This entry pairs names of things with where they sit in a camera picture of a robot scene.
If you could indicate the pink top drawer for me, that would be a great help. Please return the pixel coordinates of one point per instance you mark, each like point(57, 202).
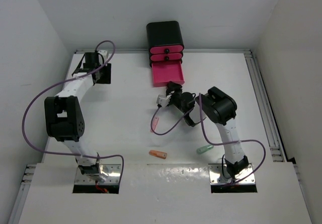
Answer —
point(167, 49)

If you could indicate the pink drawer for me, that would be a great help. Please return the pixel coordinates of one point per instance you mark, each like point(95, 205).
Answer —
point(166, 57)
point(167, 71)
point(167, 49)

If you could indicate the pink bottom drawer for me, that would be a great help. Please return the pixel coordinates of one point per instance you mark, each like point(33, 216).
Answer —
point(167, 71)

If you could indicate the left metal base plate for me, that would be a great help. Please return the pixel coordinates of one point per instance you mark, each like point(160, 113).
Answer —
point(110, 175)

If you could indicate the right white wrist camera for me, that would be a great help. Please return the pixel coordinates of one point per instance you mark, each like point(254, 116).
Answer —
point(163, 101)

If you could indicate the black drawer cabinet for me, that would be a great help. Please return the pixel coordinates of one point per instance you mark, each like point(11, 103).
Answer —
point(163, 33)

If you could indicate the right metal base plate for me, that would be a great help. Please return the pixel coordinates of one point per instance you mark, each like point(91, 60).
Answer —
point(219, 176)

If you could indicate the metal base plate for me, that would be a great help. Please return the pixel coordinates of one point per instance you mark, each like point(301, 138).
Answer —
point(219, 176)
point(110, 175)

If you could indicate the orange highlighter pen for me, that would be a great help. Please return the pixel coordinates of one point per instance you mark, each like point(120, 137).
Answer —
point(158, 154)

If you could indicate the pink highlighter pen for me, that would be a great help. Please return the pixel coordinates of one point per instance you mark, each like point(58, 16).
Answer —
point(154, 124)

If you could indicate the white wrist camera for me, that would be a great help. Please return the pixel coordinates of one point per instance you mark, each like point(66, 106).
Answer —
point(163, 101)
point(104, 53)

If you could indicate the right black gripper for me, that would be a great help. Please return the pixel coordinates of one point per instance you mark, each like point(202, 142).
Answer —
point(174, 87)

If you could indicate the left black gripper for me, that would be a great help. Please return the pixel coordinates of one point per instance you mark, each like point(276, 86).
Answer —
point(105, 79)

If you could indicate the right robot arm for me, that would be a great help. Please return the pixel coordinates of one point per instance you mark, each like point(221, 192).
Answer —
point(220, 109)

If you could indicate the green highlighter pen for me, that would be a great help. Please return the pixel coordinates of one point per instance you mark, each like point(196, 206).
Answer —
point(204, 149)

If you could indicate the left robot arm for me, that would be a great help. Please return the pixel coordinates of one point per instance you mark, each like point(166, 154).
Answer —
point(64, 118)

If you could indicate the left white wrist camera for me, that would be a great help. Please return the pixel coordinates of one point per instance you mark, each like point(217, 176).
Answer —
point(104, 53)

